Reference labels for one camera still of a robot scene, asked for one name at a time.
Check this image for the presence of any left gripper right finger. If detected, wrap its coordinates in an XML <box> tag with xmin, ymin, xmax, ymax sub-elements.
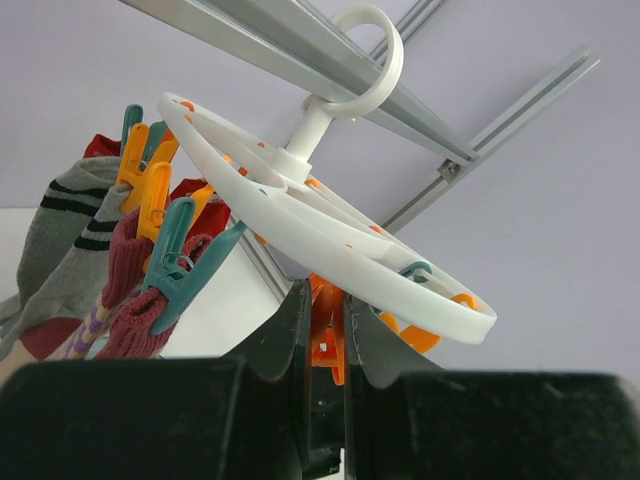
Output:
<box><xmin>343</xmin><ymin>297</ymin><xmax>639</xmax><ymax>479</ymax></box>

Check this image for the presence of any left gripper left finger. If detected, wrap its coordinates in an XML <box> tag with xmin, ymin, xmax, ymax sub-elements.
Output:
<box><xmin>1</xmin><ymin>280</ymin><xmax>311</xmax><ymax>479</ymax></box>

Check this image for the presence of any orange clothespin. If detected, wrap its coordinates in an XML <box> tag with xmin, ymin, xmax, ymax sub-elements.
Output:
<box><xmin>308</xmin><ymin>273</ymin><xmax>346</xmax><ymax>386</ymax></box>

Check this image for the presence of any beige purple striped sock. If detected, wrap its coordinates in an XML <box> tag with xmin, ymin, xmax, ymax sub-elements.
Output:
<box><xmin>61</xmin><ymin>282</ymin><xmax>142</xmax><ymax>360</ymax></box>

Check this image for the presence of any white round clip hanger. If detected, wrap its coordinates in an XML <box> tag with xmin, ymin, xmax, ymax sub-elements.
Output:
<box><xmin>158</xmin><ymin>5</ymin><xmax>497</xmax><ymax>344</ymax></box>

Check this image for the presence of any teal clothespin on maroon sock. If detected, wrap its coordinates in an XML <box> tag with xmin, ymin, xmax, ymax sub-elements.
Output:
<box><xmin>142</xmin><ymin>197</ymin><xmax>247</xmax><ymax>335</ymax></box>

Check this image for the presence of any maroon knit sock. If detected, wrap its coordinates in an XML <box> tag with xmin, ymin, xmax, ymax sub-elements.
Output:
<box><xmin>92</xmin><ymin>207</ymin><xmax>216</xmax><ymax>361</ymax></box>

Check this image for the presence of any red sock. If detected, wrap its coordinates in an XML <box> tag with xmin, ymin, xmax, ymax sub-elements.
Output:
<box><xmin>19</xmin><ymin>132</ymin><xmax>234</xmax><ymax>361</ymax></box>

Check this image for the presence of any grey black striped sock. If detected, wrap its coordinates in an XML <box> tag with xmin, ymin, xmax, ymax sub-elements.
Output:
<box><xmin>1</xmin><ymin>156</ymin><xmax>130</xmax><ymax>358</ymax></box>

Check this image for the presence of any yellow clothespin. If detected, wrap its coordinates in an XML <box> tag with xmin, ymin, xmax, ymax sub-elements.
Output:
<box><xmin>116</xmin><ymin>123</ymin><xmax>179</xmax><ymax>242</ymax></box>

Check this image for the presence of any aluminium top crossbar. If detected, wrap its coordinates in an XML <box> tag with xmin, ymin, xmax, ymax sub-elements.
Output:
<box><xmin>127</xmin><ymin>0</ymin><xmax>477</xmax><ymax>165</ymax></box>

